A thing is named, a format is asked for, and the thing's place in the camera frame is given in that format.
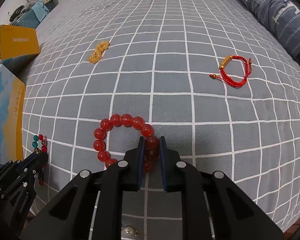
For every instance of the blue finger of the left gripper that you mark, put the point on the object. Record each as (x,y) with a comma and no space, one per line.
(18,165)

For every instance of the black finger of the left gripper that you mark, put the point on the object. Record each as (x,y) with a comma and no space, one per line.
(33,167)

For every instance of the blue yellow jewelry box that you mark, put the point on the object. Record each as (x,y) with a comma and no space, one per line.
(12,94)

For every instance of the grey grid bed sheet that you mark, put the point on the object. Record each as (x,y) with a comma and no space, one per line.
(204,73)

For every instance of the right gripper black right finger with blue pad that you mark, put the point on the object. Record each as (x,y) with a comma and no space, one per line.
(213,206)

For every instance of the teal storage box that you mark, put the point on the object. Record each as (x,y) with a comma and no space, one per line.
(35,14)

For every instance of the black device on desk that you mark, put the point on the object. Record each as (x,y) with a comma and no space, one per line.
(17,13)

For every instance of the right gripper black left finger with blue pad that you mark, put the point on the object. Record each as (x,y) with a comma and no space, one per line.
(90,205)

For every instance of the yellow box lid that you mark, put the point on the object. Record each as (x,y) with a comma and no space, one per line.
(18,46)

